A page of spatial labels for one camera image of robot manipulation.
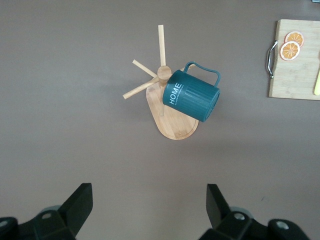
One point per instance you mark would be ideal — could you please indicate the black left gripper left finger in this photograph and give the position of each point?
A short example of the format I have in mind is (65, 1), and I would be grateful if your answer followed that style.
(73, 212)

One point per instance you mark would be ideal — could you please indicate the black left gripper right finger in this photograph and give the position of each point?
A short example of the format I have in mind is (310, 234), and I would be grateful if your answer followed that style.
(221, 217)

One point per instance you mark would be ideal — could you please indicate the teal mug with yellow inside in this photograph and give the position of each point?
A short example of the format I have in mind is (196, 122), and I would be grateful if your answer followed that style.
(192, 97)

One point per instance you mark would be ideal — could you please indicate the wooden mug tree rack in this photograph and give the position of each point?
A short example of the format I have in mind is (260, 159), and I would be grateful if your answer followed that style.
(175, 127)

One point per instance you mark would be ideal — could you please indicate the yellow plastic fork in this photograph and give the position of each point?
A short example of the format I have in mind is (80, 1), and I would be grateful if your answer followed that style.
(317, 85)

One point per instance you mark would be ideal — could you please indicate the orange slice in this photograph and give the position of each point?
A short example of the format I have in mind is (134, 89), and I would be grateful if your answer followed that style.
(290, 51)
(296, 37)

